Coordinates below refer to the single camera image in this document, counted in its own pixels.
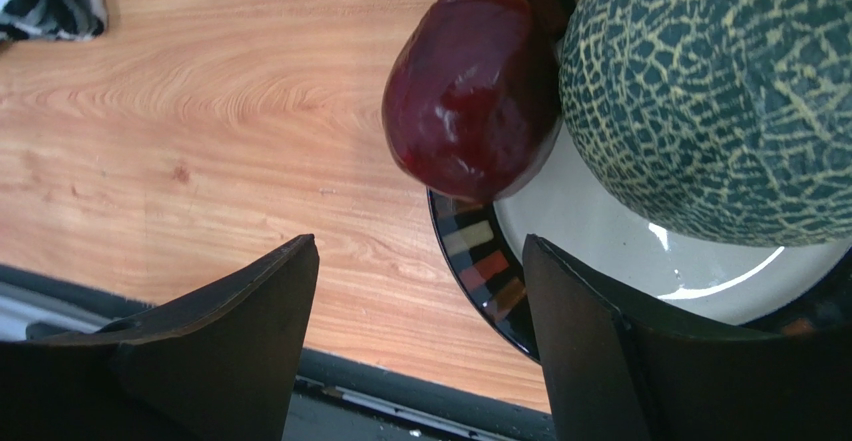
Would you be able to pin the zebra pattern cloth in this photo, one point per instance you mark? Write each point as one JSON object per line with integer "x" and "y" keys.
{"x": 53, "y": 20}

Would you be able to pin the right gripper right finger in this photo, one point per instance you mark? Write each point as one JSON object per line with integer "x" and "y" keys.
{"x": 620, "y": 364}

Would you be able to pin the black fruit plate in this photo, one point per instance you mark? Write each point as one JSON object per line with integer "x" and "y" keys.
{"x": 566, "y": 205}

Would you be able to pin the green cantaloupe melon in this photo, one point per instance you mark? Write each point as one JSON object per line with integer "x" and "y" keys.
{"x": 723, "y": 120}

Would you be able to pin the dark red apple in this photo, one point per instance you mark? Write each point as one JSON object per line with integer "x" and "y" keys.
{"x": 471, "y": 105}

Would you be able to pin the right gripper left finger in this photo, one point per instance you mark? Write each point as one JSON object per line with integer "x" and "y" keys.
{"x": 218, "y": 363}

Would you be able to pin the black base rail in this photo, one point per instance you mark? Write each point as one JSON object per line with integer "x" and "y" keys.
{"x": 333, "y": 399}

